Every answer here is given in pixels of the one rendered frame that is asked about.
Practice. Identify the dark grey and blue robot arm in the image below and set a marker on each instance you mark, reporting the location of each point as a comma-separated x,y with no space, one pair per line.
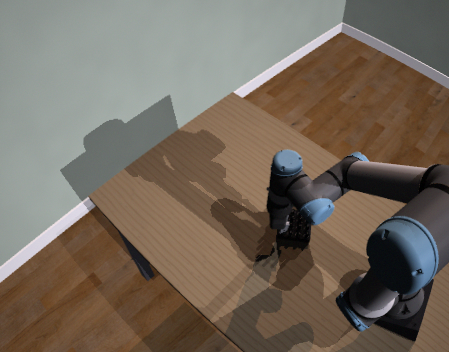
405,252

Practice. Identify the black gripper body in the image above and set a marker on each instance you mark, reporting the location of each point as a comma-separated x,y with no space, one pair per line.
279,212

